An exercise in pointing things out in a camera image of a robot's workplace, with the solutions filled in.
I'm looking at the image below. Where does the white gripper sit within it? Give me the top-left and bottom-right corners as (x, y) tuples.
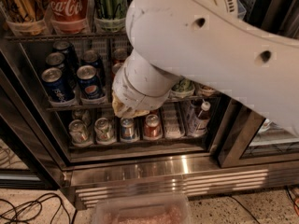
(112, 92), (150, 119)

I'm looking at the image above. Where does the pepsi can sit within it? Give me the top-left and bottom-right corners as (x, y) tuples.
(81, 49), (106, 86)
(52, 41), (79, 71)
(41, 67), (75, 103)
(77, 65), (104, 100)
(45, 51), (77, 89)

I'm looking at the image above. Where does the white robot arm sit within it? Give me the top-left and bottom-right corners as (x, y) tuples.
(112, 0), (299, 134)

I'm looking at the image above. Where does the bottom shelf blue silver can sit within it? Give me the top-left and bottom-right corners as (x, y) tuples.
(121, 118), (135, 140)

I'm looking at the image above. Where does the bottom shelf red can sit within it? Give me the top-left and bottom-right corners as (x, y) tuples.
(144, 114), (161, 138)

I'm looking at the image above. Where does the front red soda can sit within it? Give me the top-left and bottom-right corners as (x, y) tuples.
(111, 63), (122, 78)

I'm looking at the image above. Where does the red soda can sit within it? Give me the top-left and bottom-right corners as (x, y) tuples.
(112, 49), (128, 63)
(111, 63), (122, 78)

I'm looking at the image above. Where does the rear red soda can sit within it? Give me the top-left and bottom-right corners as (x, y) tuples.
(112, 49), (128, 63)

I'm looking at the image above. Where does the front green soda can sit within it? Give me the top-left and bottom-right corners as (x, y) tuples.
(172, 78), (192, 92)

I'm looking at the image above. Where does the bottom shelf silver can left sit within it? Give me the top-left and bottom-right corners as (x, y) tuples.
(68, 119), (89, 144)

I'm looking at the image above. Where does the bottom shelf tea bottle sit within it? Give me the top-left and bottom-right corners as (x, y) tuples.
(187, 101), (211, 137)

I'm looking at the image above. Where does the stainless steel fridge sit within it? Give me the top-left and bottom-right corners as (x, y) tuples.
(0, 0), (299, 209)

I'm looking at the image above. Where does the top shelf green can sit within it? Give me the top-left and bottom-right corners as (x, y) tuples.
(94, 0), (127, 32)

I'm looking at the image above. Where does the top shelf coca-cola can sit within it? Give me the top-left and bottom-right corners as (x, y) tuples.
(49, 0), (88, 34)

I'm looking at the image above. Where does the glass fridge door right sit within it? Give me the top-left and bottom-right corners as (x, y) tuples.
(218, 100), (299, 168)

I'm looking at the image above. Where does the top shelf gold can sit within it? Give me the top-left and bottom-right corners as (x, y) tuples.
(1, 0), (47, 35)

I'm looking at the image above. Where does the clear plastic bin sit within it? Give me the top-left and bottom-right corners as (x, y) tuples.
(92, 193), (193, 224)

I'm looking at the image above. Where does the black floor cable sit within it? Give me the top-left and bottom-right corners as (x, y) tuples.
(0, 192), (78, 224)

